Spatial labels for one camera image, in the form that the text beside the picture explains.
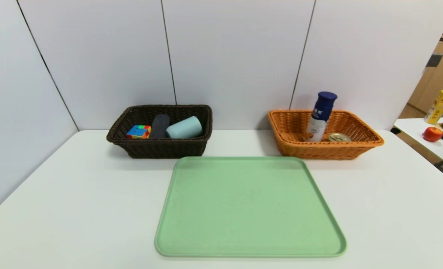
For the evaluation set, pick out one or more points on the blue-grey plastic cup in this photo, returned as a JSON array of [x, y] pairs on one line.
[[184, 127]]

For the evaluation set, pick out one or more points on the dark grey towel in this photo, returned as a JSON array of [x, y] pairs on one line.
[[160, 125]]

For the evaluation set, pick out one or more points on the colourful puzzle cube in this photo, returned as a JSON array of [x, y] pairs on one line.
[[139, 131]]

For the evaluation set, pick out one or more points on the white bottle blue cap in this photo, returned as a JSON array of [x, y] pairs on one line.
[[319, 119]]

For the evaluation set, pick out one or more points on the tin can gold lid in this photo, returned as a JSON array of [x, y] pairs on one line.
[[339, 137]]

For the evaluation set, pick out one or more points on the dark brown wicker basket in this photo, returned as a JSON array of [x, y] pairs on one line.
[[161, 147]]

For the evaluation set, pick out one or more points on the orange wicker basket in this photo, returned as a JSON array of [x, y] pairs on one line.
[[318, 151]]

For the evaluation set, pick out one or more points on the light green plastic tray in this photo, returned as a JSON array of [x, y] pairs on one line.
[[251, 209]]

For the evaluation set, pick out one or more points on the white side table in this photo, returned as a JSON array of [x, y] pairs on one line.
[[419, 140]]

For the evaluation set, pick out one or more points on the light wooden cabinet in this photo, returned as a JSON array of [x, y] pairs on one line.
[[423, 89]]

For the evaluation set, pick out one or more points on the red apple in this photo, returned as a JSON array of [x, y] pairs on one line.
[[433, 134]]

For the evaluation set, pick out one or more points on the yellow carton box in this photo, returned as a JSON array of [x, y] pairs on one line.
[[439, 107]]

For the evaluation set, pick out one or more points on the grey cabinet sign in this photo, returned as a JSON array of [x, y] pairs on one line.
[[434, 61]]

